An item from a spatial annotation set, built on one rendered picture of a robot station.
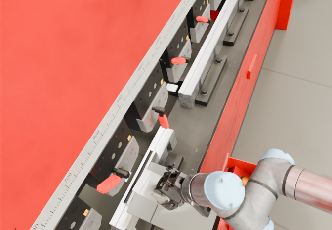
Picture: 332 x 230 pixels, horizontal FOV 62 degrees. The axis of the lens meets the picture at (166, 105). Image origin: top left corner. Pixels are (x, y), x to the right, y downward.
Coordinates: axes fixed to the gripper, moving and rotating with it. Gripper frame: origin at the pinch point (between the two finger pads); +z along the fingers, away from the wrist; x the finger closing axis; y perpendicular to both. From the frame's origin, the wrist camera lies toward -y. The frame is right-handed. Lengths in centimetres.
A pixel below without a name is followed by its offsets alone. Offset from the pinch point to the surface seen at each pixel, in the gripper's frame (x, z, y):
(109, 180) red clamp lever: 10.2, -20.1, 21.2
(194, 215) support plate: 1.8, -6.3, -9.0
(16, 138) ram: 16, -38, 39
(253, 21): -107, 16, -2
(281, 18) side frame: -214, 75, -46
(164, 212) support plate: 5.5, -0.8, -2.4
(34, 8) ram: 2, -46, 48
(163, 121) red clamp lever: -13.4, -11.3, 15.9
